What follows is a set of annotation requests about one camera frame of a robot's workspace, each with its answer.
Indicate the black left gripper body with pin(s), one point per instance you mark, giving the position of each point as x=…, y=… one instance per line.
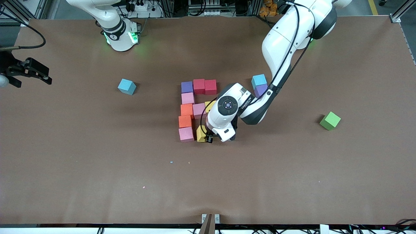
x=209, y=139

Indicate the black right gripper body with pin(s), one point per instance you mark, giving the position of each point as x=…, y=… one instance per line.
x=7, y=64

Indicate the yellow foam cube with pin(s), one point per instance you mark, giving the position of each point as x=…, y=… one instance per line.
x=209, y=104
x=201, y=134

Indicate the pink foam cube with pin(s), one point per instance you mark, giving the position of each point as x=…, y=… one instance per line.
x=198, y=110
x=186, y=134
x=188, y=98

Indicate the orange foam cube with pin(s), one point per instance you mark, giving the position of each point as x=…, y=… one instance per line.
x=185, y=121
x=187, y=110

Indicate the red foam cube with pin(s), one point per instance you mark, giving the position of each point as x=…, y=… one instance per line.
x=199, y=86
x=211, y=87

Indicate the purple foam cube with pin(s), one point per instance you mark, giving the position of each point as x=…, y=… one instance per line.
x=187, y=87
x=260, y=91

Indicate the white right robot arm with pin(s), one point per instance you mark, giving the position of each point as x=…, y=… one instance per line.
x=117, y=29

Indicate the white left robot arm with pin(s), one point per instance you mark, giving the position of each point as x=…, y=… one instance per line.
x=282, y=42

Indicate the brown table cover sheet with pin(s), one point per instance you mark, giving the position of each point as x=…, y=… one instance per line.
x=208, y=195

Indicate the light blue foam cube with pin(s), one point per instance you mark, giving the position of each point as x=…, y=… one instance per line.
x=126, y=86
x=259, y=80

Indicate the metal table clamp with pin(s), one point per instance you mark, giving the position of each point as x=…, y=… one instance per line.
x=208, y=226

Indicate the white power strip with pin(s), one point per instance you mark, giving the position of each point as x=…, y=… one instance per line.
x=143, y=7

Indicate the green foam cube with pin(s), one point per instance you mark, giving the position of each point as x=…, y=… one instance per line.
x=330, y=121

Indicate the white electronics box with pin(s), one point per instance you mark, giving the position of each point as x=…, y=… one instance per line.
x=208, y=13

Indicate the bag of orange fruits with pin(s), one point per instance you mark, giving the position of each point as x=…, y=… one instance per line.
x=268, y=9

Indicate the white tag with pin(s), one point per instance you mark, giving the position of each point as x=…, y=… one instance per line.
x=324, y=229

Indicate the aluminium frame strut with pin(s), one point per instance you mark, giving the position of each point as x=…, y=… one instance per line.
x=24, y=22
x=395, y=18

